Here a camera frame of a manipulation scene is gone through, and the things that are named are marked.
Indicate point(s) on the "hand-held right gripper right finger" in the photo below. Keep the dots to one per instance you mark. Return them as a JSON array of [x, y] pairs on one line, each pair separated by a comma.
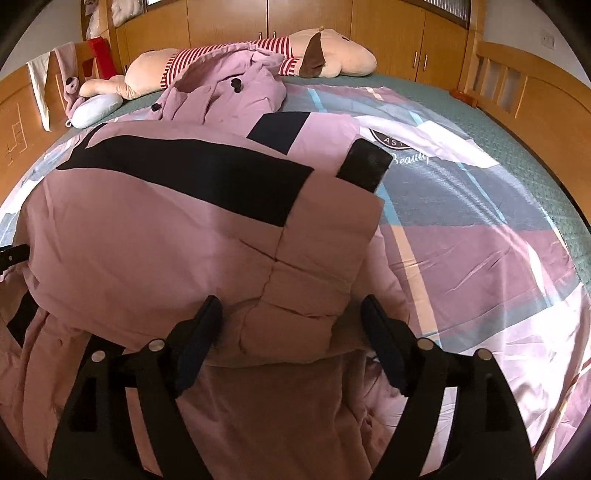
[[384, 344]]

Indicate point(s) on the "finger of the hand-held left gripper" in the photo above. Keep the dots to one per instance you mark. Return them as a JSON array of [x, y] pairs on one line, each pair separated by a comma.
[[11, 258]]

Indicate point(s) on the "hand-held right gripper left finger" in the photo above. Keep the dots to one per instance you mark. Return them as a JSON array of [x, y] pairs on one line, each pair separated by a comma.
[[197, 344]]

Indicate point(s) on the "pink jacket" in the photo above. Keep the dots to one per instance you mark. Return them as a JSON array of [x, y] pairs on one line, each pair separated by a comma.
[[161, 258]]

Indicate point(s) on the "wooden bed headboard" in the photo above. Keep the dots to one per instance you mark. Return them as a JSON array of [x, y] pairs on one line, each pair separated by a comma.
[[18, 120]]

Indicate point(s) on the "patchwork bed sheet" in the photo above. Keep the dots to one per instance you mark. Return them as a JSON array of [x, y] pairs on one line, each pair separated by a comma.
[[461, 221]]

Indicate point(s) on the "pale blue neck pillow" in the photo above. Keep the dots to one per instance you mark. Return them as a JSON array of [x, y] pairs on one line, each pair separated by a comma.
[[92, 110]]

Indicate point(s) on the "white hanging cloth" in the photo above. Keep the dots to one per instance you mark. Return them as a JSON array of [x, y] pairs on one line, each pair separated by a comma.
[[39, 87]]

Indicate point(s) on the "pink plush cloth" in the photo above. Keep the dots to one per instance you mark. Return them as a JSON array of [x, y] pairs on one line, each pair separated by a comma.
[[69, 83]]

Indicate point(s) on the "red cloth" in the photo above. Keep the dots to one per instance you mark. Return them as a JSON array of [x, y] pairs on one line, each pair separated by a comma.
[[104, 57]]

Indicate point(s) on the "small white bedding bag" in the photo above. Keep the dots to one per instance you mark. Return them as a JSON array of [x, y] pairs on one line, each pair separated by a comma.
[[94, 21]]

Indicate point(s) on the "large white bedding bag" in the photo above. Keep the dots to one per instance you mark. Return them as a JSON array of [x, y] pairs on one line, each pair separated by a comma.
[[127, 9]]

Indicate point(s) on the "striped plush dog toy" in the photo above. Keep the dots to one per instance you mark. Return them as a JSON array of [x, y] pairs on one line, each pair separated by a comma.
[[337, 50]]

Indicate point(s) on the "frosted glass window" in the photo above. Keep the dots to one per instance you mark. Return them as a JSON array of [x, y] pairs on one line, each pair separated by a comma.
[[445, 11]]

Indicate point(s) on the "wooden bed frame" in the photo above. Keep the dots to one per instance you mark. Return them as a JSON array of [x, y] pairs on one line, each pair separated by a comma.
[[521, 152]]

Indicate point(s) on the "wooden wall cabinet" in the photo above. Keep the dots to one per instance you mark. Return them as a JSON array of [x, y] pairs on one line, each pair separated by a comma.
[[397, 32]]

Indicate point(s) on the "wall socket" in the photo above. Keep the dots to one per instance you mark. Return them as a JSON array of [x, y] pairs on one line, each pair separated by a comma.
[[548, 38]]

